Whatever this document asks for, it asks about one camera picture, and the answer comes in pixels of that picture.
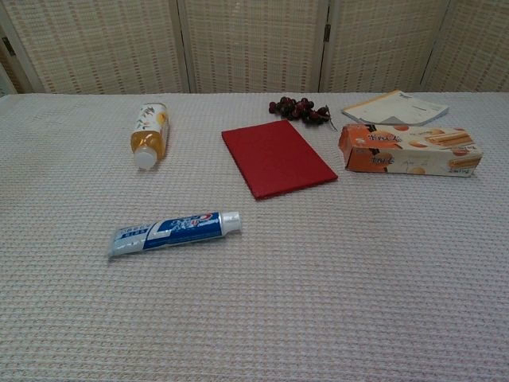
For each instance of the white blue toothpaste tube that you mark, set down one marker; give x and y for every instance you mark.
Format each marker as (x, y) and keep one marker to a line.
(175, 231)

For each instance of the orange juice bottle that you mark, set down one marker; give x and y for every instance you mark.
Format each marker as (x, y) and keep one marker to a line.
(149, 135)

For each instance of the red booklet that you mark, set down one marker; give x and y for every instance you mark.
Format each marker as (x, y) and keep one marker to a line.
(278, 159)

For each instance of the dark red grape bunch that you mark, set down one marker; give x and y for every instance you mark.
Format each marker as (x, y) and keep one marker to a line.
(294, 108)

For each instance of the white woven tablecloth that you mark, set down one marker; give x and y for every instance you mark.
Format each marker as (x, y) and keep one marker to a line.
(278, 298)

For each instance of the woven folding screen panel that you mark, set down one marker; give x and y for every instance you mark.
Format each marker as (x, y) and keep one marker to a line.
(10, 67)
(477, 47)
(381, 44)
(254, 44)
(99, 44)

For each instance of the orange biscuit box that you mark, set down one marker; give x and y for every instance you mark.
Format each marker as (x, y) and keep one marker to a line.
(397, 155)

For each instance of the white notepad yellow binding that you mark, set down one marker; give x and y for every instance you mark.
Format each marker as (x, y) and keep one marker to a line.
(397, 107)

